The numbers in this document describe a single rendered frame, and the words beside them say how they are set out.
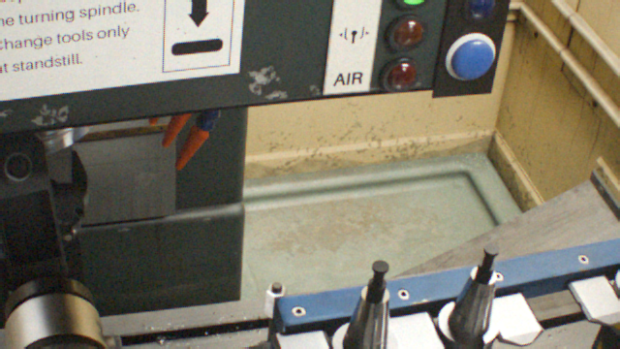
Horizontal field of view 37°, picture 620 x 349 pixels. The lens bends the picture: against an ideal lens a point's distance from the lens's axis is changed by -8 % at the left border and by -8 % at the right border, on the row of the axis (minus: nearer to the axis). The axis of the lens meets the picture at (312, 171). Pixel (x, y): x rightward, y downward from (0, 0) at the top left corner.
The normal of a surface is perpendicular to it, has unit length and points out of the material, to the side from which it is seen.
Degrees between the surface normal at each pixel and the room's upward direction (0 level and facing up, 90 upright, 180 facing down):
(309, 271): 0
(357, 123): 90
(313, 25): 90
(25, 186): 64
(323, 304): 0
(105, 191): 91
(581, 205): 24
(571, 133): 90
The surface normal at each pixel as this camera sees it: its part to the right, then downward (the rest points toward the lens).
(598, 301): 0.09, -0.77
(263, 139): 0.29, 0.63
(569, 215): -0.31, -0.66
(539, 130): -0.95, 0.11
